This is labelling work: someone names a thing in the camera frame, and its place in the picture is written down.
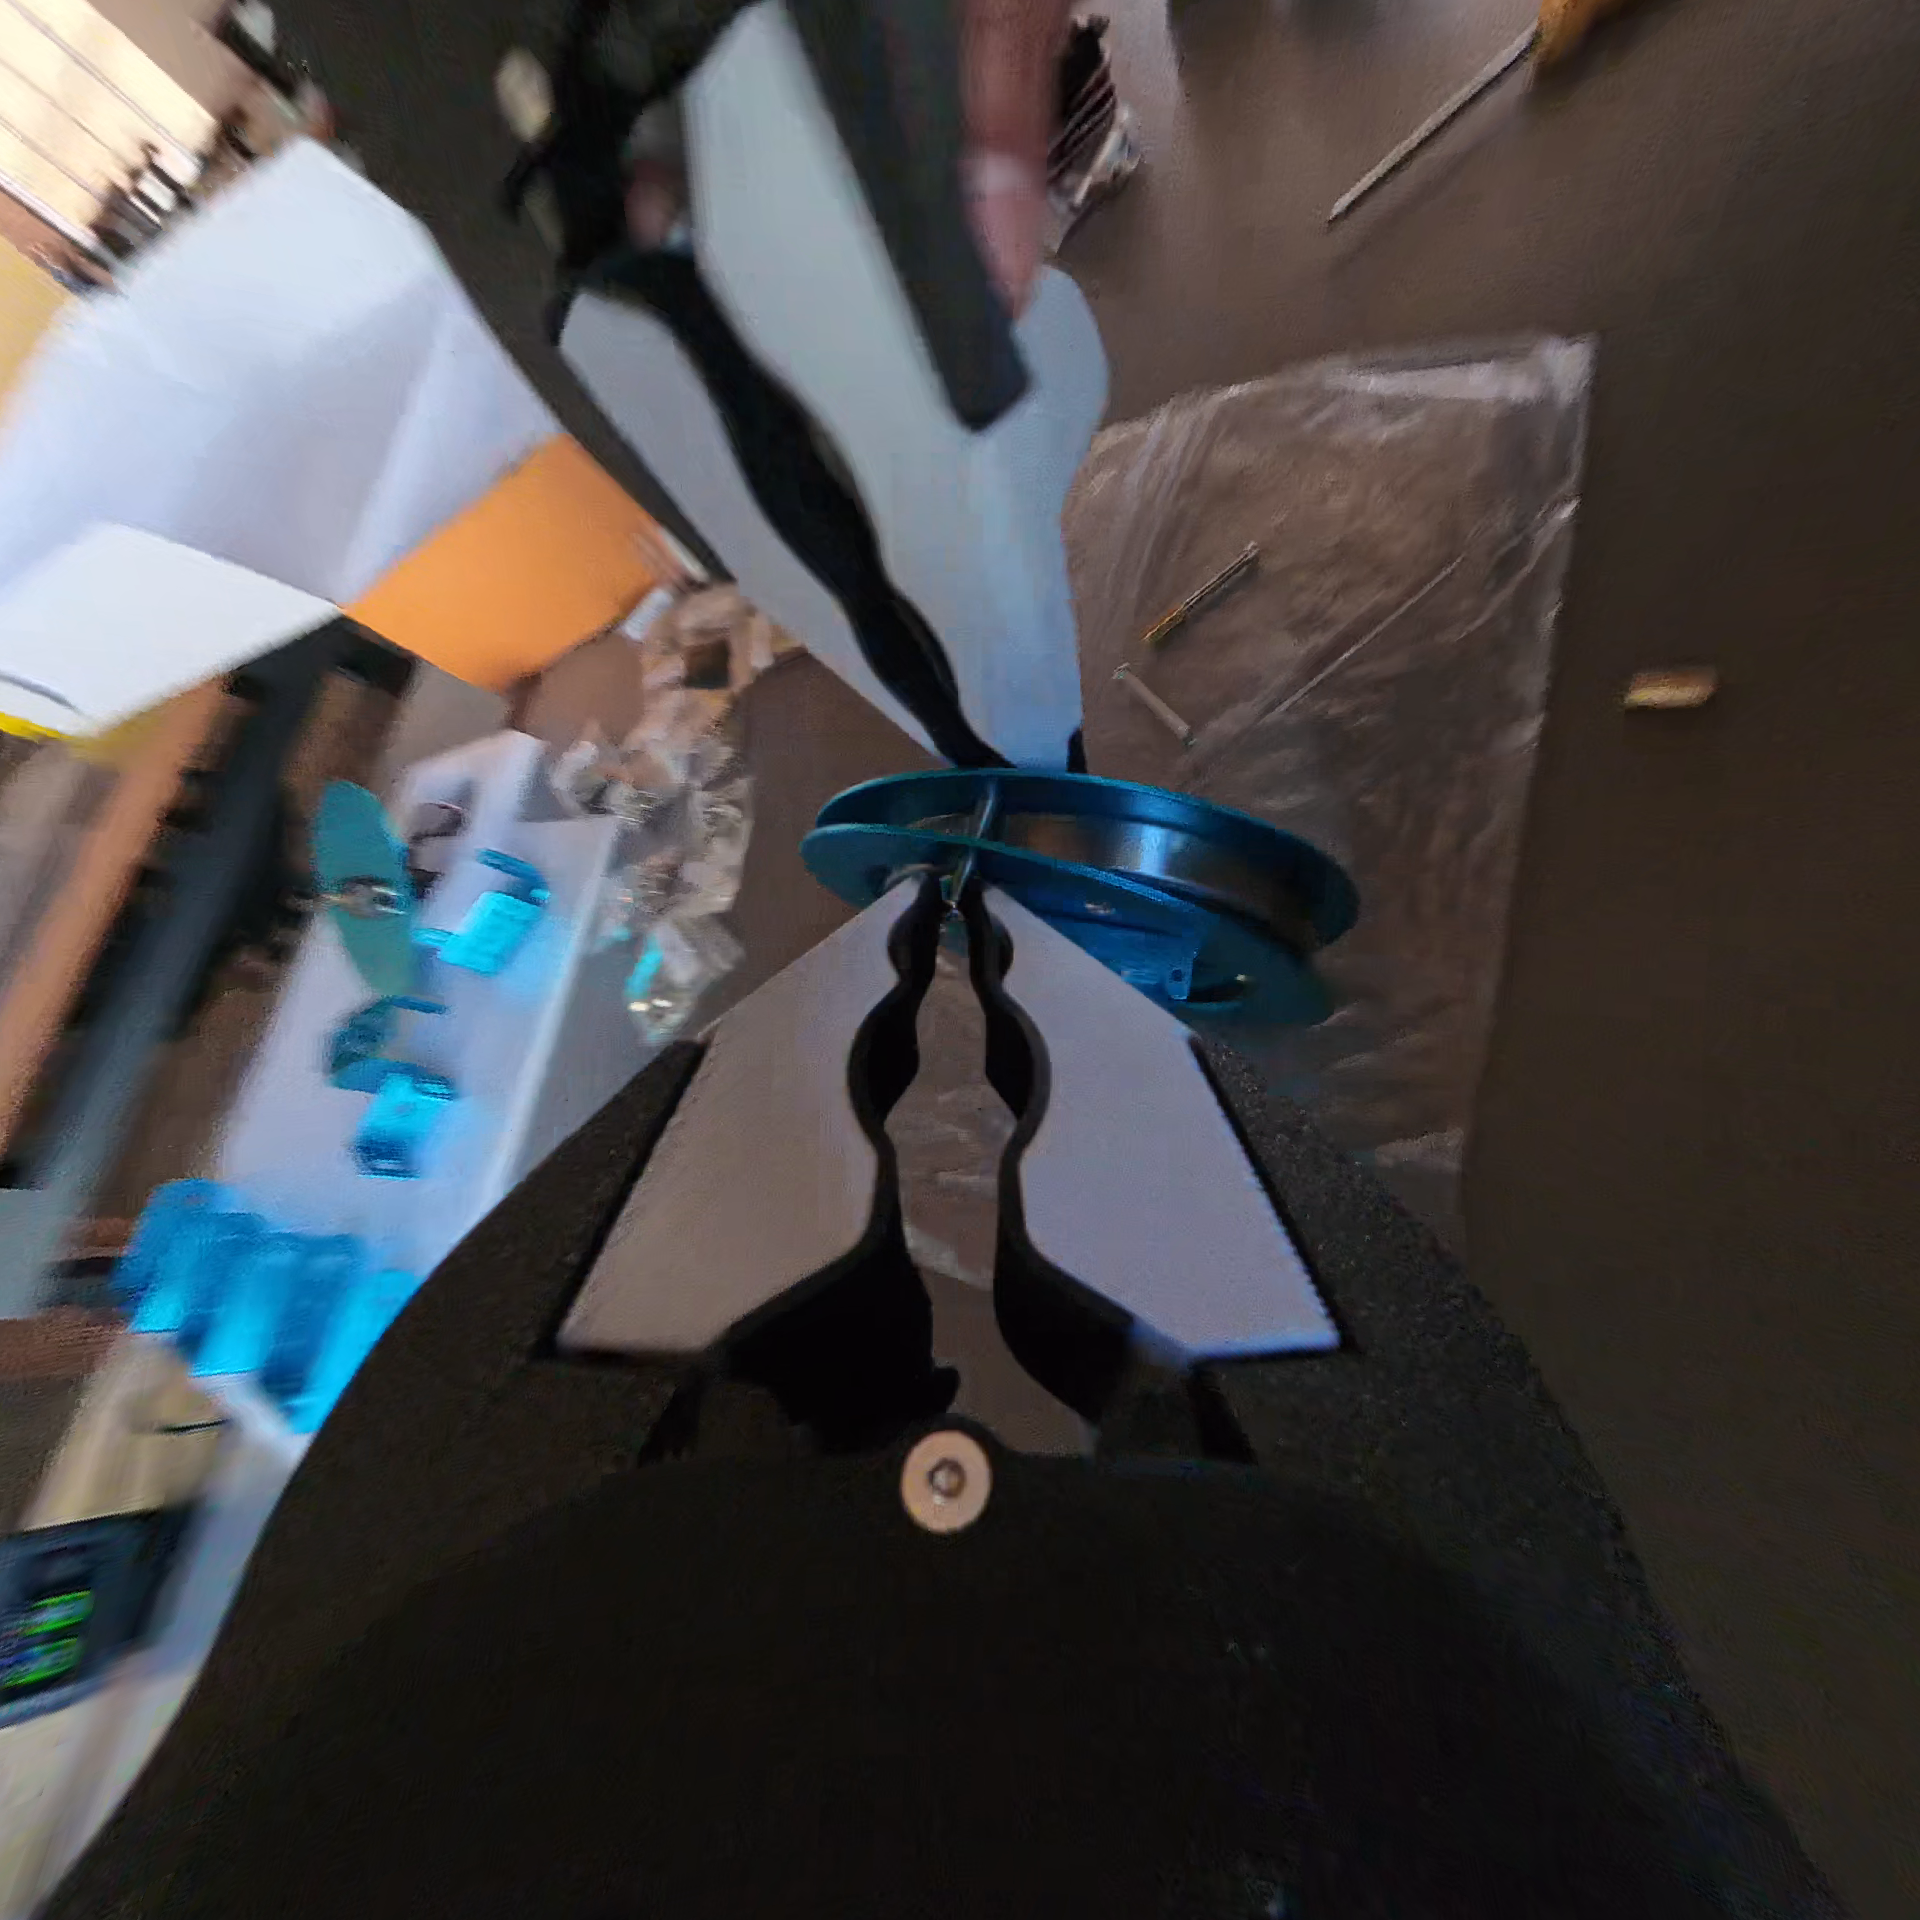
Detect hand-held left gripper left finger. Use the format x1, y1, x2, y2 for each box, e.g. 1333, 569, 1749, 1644
558, 883, 939, 1355

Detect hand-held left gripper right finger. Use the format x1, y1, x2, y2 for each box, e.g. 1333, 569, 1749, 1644
959, 877, 1341, 1366

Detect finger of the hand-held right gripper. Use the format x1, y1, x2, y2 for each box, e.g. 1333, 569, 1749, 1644
678, 0, 1113, 769
559, 288, 951, 755

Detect blue disc bearing assembly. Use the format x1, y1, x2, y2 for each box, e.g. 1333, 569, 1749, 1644
801, 765, 1359, 1028

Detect person's right hand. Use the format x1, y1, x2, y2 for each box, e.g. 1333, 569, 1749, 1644
959, 0, 1069, 320

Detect orange cardboard box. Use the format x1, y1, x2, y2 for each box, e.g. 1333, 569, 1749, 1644
0, 135, 706, 736

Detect white foam board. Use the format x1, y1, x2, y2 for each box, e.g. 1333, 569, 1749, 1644
0, 726, 639, 1905

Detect pile of small screw bags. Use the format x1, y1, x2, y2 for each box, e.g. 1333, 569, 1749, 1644
516, 576, 804, 1044

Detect white foam block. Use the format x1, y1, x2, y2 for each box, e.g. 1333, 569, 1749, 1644
394, 728, 601, 841

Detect clear plastic bag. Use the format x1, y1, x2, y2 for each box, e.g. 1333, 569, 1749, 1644
901, 335, 1596, 1291

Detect black device green lights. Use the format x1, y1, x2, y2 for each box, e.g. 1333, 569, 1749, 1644
0, 1507, 197, 1727

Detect blue metal bracket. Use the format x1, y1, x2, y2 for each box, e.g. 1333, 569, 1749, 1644
449, 848, 553, 976
113, 1177, 266, 1337
351, 1072, 459, 1181
225, 1229, 430, 1432

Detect blue flanged bracket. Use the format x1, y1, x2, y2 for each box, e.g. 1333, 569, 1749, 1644
326, 997, 453, 1087

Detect orange handled screwdriver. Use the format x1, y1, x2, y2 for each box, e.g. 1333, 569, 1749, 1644
1329, 0, 1630, 223

